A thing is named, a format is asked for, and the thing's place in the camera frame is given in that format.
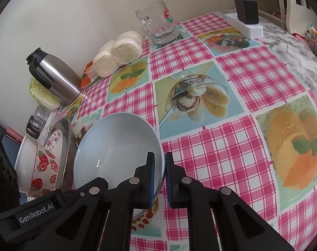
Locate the red-rimmed strawberry bowl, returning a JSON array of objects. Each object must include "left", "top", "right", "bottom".
[{"left": 15, "top": 135, "right": 58, "bottom": 198}]

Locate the light blue bowl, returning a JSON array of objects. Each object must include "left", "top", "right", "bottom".
[{"left": 73, "top": 112, "right": 165, "bottom": 220}]

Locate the round metal tray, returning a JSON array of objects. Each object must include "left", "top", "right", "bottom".
[{"left": 47, "top": 116, "right": 77, "bottom": 192}]

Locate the floral pink plate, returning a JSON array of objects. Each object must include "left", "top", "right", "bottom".
[{"left": 44, "top": 129, "right": 63, "bottom": 154}]

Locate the pink-framed dark chair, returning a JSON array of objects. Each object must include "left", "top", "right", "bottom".
[{"left": 0, "top": 125, "right": 23, "bottom": 144}]

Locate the dark glass jar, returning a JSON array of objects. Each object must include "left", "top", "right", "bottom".
[{"left": 26, "top": 115, "right": 44, "bottom": 139}]

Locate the clear drinking glass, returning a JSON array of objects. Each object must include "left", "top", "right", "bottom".
[{"left": 33, "top": 105, "right": 51, "bottom": 125}]

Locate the checkered picture tablecloth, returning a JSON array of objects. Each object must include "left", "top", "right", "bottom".
[{"left": 52, "top": 11, "right": 317, "bottom": 250}]

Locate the napa cabbage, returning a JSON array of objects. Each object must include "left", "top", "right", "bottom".
[{"left": 29, "top": 77, "right": 62, "bottom": 111}]

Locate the orange snack packet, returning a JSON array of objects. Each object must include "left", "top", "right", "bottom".
[{"left": 81, "top": 61, "right": 99, "bottom": 88}]

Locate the steel thermos jug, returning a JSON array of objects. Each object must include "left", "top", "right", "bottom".
[{"left": 26, "top": 48, "right": 81, "bottom": 105}]

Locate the bag of white buns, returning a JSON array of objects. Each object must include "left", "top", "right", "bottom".
[{"left": 92, "top": 31, "right": 144, "bottom": 78}]

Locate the grey floral tablecloth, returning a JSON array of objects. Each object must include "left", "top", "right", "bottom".
[{"left": 213, "top": 8, "right": 317, "bottom": 111}]

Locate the white power strip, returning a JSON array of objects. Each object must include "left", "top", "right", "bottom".
[{"left": 226, "top": 13, "right": 263, "bottom": 39}]

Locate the glass mug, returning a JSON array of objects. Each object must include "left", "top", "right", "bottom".
[{"left": 136, "top": 1, "right": 180, "bottom": 45}]

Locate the white chair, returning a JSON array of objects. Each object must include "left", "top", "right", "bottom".
[{"left": 278, "top": 0, "right": 317, "bottom": 36}]

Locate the black charger adapter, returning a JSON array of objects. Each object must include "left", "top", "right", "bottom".
[{"left": 234, "top": 0, "right": 259, "bottom": 24}]

